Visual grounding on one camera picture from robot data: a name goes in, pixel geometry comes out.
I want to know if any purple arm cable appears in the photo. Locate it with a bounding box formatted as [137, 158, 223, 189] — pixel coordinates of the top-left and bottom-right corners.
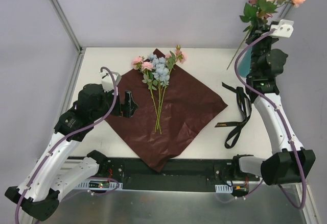
[14, 67, 121, 224]
[217, 29, 307, 209]

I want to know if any white left cable duct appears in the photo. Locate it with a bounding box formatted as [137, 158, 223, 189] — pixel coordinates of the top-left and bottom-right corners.
[75, 180, 123, 191]

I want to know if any white cable duct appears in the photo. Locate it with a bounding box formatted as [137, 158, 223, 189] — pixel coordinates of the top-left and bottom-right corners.
[75, 180, 123, 191]
[215, 185, 233, 194]

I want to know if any blue hydrangea flower stem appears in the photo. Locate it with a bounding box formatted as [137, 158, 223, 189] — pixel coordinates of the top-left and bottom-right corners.
[147, 53, 171, 133]

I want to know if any pink rose flower stem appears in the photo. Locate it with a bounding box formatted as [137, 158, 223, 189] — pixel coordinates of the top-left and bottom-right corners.
[132, 54, 162, 134]

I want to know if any teal cone vase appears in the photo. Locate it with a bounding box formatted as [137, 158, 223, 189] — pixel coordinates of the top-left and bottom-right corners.
[238, 48, 252, 78]

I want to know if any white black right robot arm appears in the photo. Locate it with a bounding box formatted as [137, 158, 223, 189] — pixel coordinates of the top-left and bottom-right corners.
[230, 29, 316, 186]

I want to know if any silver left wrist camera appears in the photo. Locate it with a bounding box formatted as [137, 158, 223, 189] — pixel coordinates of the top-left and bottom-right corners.
[100, 71, 121, 92]

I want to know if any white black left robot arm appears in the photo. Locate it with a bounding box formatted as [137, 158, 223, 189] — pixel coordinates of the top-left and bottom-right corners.
[5, 84, 138, 221]

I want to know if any pink bud flower stem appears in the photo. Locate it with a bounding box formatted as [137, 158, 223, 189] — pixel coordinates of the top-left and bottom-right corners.
[165, 45, 187, 72]

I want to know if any red flower bouquet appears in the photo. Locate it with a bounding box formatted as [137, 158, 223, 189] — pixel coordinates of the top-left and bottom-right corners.
[102, 48, 227, 171]

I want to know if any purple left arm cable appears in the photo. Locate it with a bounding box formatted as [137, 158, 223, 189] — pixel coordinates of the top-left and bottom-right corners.
[14, 67, 121, 224]

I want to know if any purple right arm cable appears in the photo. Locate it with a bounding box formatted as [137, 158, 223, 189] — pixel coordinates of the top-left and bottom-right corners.
[217, 29, 307, 209]

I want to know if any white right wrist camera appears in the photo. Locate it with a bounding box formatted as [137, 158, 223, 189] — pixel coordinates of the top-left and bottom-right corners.
[270, 19, 294, 38]

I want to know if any black ribbon gold lettering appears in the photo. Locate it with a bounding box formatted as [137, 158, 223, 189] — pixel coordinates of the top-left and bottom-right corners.
[215, 82, 252, 149]

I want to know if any white right cable duct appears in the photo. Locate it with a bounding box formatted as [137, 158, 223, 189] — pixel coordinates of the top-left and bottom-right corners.
[215, 185, 233, 194]

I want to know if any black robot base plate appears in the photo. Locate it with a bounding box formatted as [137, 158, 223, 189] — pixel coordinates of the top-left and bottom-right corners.
[95, 158, 260, 192]

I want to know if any mauve rose flower stem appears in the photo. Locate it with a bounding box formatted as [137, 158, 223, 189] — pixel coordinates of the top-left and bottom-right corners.
[226, 0, 307, 70]

